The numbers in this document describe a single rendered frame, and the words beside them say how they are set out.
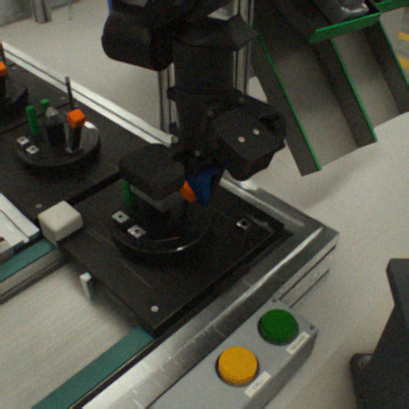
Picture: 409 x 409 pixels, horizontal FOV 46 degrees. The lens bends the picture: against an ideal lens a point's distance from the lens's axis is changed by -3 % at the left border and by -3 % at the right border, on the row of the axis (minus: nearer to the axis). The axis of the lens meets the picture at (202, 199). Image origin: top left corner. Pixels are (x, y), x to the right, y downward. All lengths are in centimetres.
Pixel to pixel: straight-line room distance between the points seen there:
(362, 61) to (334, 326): 46
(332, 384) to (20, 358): 39
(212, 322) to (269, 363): 8
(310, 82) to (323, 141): 9
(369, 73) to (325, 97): 14
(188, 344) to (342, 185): 49
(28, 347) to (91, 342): 8
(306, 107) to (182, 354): 42
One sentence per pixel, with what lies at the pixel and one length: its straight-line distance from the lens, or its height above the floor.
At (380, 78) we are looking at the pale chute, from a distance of 93.
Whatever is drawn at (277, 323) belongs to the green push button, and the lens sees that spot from 57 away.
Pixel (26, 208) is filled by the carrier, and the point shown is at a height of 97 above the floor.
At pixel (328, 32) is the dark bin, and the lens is 66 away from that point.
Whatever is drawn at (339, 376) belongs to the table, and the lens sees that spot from 68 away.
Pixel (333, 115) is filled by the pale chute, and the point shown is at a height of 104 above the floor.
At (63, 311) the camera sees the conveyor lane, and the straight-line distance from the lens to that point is 67.
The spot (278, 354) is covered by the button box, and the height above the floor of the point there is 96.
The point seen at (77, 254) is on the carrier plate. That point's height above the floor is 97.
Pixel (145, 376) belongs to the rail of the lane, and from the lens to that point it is 55.
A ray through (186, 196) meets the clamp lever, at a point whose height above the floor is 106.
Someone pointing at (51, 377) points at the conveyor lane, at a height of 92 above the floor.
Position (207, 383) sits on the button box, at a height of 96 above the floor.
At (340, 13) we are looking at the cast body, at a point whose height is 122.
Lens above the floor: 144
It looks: 41 degrees down
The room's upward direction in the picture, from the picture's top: straight up
